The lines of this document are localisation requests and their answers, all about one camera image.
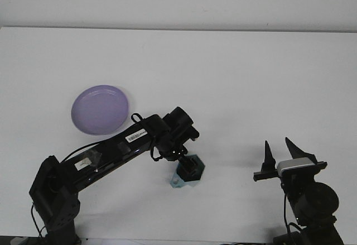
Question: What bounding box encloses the black base cable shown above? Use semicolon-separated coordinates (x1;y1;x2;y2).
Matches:
30;203;47;238

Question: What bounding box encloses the pale blue hexagonal cup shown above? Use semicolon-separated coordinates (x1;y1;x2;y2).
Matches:
170;154;206;189

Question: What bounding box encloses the pale purple round plate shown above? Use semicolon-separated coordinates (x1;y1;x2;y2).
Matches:
71;84;131;136

